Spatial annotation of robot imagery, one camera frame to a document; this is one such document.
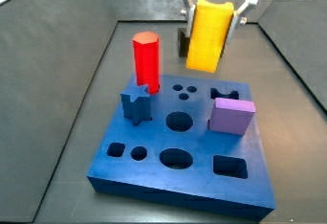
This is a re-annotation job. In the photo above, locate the purple rectangular block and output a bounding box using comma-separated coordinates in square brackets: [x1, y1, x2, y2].
[208, 98, 255, 135]

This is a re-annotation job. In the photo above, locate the red hexagonal prism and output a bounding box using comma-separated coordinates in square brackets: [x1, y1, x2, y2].
[133, 32, 160, 95]

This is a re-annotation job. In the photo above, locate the blue star block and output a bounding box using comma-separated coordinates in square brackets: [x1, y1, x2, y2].
[120, 82, 152, 126]

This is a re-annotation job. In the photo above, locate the black curved fixture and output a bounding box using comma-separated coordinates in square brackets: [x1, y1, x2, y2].
[176, 27, 230, 58]

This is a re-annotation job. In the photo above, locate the blue shape sorter board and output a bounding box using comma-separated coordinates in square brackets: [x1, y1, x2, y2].
[87, 75, 276, 221]

